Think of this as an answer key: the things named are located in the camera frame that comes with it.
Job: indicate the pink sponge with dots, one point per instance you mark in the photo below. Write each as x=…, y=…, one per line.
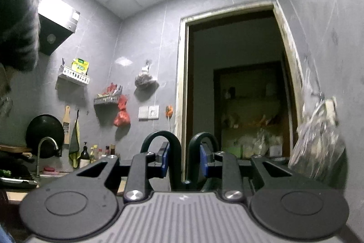
x=50, y=169

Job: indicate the metal tray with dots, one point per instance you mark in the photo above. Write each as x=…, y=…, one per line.
x=17, y=181

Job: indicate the red snack packets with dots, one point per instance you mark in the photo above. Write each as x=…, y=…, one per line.
x=109, y=90

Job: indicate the red plastic bag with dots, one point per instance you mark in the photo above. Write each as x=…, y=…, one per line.
x=122, y=115

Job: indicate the yellow green packet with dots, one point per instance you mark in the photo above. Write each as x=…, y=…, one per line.
x=80, y=66

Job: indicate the black wok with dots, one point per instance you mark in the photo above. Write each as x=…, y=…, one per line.
x=42, y=132

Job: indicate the green box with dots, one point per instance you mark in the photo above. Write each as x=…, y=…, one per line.
x=234, y=151

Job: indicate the clear plastic hanging bag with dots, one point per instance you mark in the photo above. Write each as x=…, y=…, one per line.
x=315, y=132

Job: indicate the green yellow cloth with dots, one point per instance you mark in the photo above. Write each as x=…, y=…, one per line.
x=74, y=146

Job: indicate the dark sauce bottle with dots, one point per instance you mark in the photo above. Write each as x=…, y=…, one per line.
x=113, y=150

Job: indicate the pale door frame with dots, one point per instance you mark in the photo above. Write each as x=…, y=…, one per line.
x=182, y=75

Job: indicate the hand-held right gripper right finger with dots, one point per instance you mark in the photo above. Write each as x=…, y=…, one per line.
x=204, y=160

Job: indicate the white wall shelf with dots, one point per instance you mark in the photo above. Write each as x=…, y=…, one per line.
x=74, y=76

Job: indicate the person's grey striped sleeve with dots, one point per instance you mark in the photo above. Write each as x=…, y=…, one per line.
x=17, y=18

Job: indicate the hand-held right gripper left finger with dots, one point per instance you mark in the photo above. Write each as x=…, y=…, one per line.
x=165, y=160

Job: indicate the dark wooden shelf cabinet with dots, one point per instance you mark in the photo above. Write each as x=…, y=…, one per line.
x=250, y=106

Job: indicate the black pump bottle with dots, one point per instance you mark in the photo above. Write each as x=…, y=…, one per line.
x=84, y=157

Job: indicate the steel range hood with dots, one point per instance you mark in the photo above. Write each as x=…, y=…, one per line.
x=57, y=26

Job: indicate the white wall switch plate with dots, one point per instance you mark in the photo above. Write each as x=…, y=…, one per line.
x=148, y=112

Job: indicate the green vegetable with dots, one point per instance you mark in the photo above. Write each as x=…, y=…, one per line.
x=5, y=172

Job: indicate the person's blue clothing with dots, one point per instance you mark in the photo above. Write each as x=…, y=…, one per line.
x=4, y=234

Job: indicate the orange wall hook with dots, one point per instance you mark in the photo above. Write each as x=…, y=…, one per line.
x=169, y=111

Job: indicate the dark hanging net bag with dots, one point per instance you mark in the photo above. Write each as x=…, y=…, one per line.
x=145, y=79

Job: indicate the metal faucet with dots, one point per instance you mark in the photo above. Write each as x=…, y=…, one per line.
x=47, y=140

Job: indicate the wooden cutting board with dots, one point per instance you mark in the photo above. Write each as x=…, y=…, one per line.
x=14, y=149

